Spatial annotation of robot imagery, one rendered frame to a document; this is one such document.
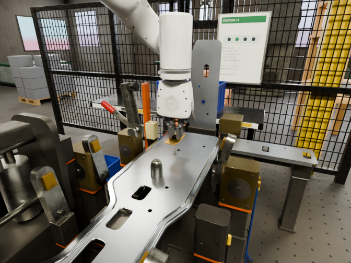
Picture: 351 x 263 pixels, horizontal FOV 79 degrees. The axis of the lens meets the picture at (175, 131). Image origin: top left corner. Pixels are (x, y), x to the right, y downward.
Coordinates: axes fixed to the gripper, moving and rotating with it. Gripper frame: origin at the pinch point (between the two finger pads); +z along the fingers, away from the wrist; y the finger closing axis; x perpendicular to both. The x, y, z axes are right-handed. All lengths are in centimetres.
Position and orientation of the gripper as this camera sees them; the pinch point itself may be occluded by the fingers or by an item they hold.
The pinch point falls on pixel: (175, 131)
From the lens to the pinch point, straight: 64.5
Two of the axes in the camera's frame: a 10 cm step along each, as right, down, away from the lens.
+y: 9.2, 1.5, -3.6
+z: 0.0, 9.3, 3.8
